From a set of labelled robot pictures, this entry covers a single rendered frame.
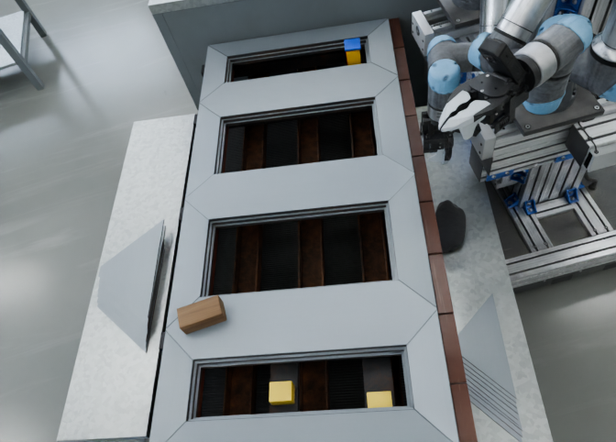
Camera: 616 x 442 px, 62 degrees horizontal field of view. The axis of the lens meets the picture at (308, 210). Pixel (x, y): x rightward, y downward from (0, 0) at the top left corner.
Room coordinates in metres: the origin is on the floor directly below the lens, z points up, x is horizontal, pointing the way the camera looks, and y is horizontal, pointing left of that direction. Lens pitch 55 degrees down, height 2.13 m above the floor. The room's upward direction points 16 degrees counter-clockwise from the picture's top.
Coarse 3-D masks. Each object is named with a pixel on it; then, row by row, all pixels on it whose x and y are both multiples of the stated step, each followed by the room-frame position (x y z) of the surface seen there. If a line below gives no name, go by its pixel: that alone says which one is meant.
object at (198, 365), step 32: (224, 128) 1.37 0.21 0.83; (224, 224) 0.96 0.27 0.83; (256, 224) 0.93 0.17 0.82; (320, 352) 0.46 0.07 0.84; (352, 352) 0.44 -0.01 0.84; (384, 352) 0.42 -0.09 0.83; (192, 384) 0.48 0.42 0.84; (192, 416) 0.40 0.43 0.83; (224, 416) 0.38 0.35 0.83; (256, 416) 0.35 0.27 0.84
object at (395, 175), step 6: (384, 156) 1.02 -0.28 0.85; (384, 162) 0.99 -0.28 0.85; (390, 162) 0.98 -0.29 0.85; (396, 162) 0.98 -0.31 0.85; (390, 168) 0.96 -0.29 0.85; (396, 168) 0.96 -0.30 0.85; (402, 168) 0.95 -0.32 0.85; (390, 174) 0.94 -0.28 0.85; (396, 174) 0.93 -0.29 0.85; (402, 174) 0.93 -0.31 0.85; (390, 180) 0.92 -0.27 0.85; (396, 180) 0.91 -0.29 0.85; (402, 180) 0.91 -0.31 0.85; (390, 186) 0.90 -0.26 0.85; (396, 186) 0.89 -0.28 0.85; (390, 192) 0.88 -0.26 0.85; (396, 192) 0.87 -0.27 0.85
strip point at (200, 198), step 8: (208, 184) 1.11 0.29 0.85; (192, 192) 1.10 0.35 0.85; (200, 192) 1.09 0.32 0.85; (208, 192) 1.08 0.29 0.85; (192, 200) 1.07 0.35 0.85; (200, 200) 1.06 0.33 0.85; (208, 200) 1.05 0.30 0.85; (200, 208) 1.02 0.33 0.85; (208, 208) 1.01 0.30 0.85; (208, 216) 0.98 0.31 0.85
